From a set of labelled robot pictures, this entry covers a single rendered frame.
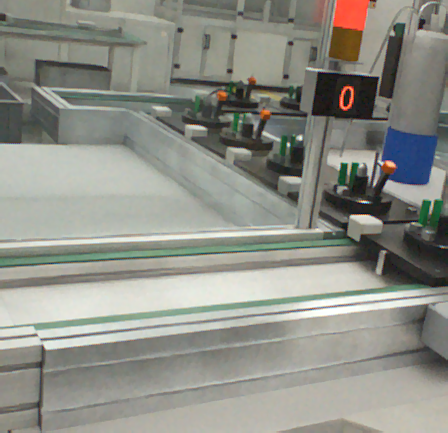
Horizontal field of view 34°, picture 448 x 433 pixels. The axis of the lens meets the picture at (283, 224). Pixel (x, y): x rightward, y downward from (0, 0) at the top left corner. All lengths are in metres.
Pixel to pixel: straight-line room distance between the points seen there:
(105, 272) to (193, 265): 0.14
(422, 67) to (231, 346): 1.43
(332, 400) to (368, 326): 0.12
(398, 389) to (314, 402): 0.13
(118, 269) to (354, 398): 0.39
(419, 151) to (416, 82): 0.20
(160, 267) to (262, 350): 0.27
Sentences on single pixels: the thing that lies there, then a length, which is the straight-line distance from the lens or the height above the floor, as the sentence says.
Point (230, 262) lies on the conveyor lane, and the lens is 1.18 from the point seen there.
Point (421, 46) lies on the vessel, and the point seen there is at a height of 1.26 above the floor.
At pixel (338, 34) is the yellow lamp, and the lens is 1.20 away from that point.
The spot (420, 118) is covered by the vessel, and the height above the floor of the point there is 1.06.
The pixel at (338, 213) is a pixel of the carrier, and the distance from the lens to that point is 1.39.
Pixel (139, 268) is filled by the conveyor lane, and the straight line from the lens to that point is 1.12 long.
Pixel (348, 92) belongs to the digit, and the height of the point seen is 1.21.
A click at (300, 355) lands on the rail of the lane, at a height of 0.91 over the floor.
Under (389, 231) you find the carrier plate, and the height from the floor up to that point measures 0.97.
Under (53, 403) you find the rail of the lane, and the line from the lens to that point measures 0.85.
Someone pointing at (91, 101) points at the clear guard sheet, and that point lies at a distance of 1.08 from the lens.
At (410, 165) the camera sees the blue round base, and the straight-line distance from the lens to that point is 2.21.
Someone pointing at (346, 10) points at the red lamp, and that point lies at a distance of 1.20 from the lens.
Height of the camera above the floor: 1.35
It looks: 17 degrees down
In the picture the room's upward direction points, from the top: 9 degrees clockwise
